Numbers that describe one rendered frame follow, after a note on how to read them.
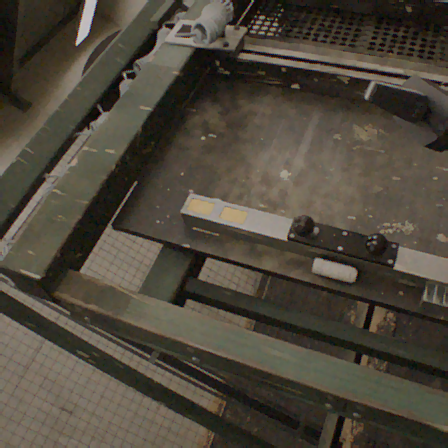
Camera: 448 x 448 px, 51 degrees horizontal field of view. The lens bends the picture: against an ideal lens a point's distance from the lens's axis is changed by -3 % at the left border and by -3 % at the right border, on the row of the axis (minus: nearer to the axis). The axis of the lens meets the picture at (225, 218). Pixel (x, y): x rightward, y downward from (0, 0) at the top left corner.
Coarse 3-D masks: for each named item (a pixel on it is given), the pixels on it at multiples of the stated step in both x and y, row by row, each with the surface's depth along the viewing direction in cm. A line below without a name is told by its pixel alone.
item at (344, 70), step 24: (216, 0) 111; (192, 24) 124; (216, 48) 117; (240, 48) 120; (264, 48) 120; (216, 72) 126; (240, 72) 123; (264, 72) 120; (288, 72) 117; (312, 72) 114; (336, 72) 112; (360, 72) 111; (384, 72) 111; (408, 72) 110; (336, 96) 117; (360, 96) 114
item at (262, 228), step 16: (240, 208) 96; (192, 224) 99; (208, 224) 97; (224, 224) 94; (240, 224) 94; (256, 224) 93; (272, 224) 93; (288, 224) 93; (256, 240) 95; (272, 240) 92; (320, 256) 90; (336, 256) 88; (400, 256) 86; (416, 256) 85; (432, 256) 85; (368, 272) 88; (384, 272) 86; (400, 272) 84; (416, 272) 84; (432, 272) 83
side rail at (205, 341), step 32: (64, 288) 88; (96, 288) 88; (96, 320) 92; (128, 320) 83; (160, 320) 83; (192, 320) 82; (192, 352) 84; (224, 352) 78; (256, 352) 78; (288, 352) 77; (320, 352) 76; (256, 384) 84; (288, 384) 78; (320, 384) 73; (352, 384) 73; (384, 384) 72; (416, 384) 71; (352, 416) 79; (384, 416) 73; (416, 416) 69
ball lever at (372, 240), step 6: (372, 234) 76; (378, 234) 75; (366, 240) 76; (372, 240) 75; (378, 240) 74; (384, 240) 75; (366, 246) 76; (372, 246) 75; (378, 246) 74; (384, 246) 75; (372, 252) 75; (378, 252) 75; (384, 252) 75
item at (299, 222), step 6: (300, 216) 79; (306, 216) 79; (294, 222) 79; (300, 222) 78; (306, 222) 78; (312, 222) 79; (294, 228) 79; (300, 228) 78; (306, 228) 78; (312, 228) 78; (318, 228) 89; (300, 234) 79; (306, 234) 79; (312, 234) 89
